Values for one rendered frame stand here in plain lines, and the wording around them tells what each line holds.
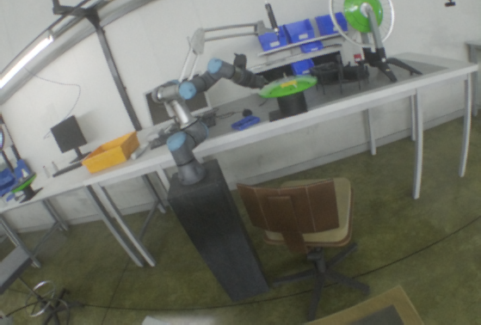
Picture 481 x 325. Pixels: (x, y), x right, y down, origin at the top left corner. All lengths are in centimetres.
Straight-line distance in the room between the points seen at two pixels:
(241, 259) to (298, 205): 62
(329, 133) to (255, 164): 79
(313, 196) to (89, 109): 239
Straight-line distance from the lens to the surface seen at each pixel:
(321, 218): 80
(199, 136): 109
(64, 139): 272
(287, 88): 113
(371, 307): 37
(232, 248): 122
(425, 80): 157
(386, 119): 265
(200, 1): 219
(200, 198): 103
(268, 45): 192
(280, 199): 73
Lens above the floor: 131
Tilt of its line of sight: 22 degrees down
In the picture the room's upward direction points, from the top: 20 degrees counter-clockwise
